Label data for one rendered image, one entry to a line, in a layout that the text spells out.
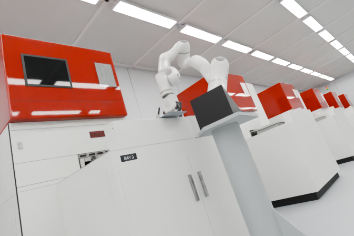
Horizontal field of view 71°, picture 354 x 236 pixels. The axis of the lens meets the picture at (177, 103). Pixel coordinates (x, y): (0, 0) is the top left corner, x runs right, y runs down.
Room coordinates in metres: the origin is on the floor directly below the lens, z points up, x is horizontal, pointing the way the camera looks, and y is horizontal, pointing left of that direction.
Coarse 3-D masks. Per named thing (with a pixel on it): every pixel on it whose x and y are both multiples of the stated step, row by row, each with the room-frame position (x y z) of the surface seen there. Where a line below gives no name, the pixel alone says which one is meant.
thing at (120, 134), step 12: (132, 120) 1.21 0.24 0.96; (144, 120) 1.27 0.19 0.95; (156, 120) 1.34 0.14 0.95; (168, 120) 1.41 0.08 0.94; (180, 120) 1.49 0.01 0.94; (108, 132) 1.17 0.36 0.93; (120, 132) 1.14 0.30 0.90; (132, 132) 1.19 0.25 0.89; (144, 132) 1.25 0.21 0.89; (156, 132) 1.32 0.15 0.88; (168, 132) 1.38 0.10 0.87; (180, 132) 1.46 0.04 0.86; (192, 132) 1.54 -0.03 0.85; (108, 144) 1.18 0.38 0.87; (120, 144) 1.13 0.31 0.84; (132, 144) 1.18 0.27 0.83; (144, 144) 1.24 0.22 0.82
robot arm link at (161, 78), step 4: (160, 72) 1.49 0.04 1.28; (164, 72) 1.50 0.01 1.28; (156, 76) 1.50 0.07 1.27; (160, 76) 1.49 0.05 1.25; (164, 76) 1.49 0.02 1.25; (156, 80) 1.51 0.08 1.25; (160, 80) 1.49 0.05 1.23; (164, 80) 1.48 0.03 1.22; (168, 80) 1.48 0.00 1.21; (160, 84) 1.49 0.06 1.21; (164, 84) 1.49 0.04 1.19; (168, 84) 1.49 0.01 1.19; (160, 88) 1.50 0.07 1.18; (164, 88) 1.49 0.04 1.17; (168, 88) 1.49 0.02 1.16; (160, 92) 1.51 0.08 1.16
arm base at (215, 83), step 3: (213, 81) 1.47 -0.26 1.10; (216, 81) 1.46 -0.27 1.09; (219, 81) 1.46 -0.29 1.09; (222, 81) 1.48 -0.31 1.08; (210, 84) 1.47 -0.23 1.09; (213, 84) 1.45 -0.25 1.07; (216, 84) 1.44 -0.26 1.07; (219, 84) 1.44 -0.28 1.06; (222, 84) 1.46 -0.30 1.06; (225, 84) 1.49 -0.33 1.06; (210, 87) 1.45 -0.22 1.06; (213, 87) 1.43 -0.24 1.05; (225, 87) 1.47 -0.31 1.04
